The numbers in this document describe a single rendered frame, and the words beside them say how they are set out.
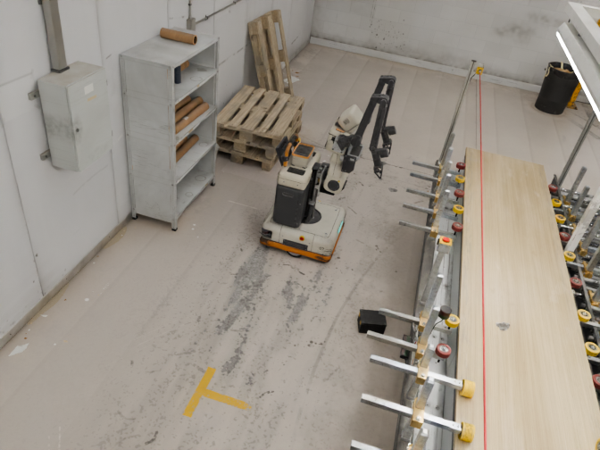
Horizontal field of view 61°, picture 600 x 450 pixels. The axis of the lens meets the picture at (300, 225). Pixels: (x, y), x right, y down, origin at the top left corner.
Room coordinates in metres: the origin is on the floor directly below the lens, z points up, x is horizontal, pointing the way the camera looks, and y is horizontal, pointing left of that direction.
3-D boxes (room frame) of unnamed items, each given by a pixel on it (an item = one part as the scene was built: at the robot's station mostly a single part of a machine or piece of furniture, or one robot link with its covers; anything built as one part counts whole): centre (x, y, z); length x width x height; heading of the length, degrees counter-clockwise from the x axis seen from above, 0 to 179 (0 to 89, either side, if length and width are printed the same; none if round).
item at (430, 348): (1.73, -0.73, 0.87); 0.04 x 0.04 x 0.48; 79
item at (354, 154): (3.81, -0.33, 0.99); 0.28 x 0.16 x 0.22; 169
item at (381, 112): (3.57, -0.46, 1.40); 0.11 x 0.06 x 0.43; 170
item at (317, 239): (3.87, -0.04, 0.16); 0.67 x 0.64 x 0.25; 79
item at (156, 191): (4.16, 1.26, 0.78); 0.90 x 0.45 x 1.55; 169
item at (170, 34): (4.27, 1.24, 1.59); 0.30 x 0.08 x 0.08; 79
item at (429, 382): (1.49, -0.68, 0.93); 0.04 x 0.04 x 0.48; 79
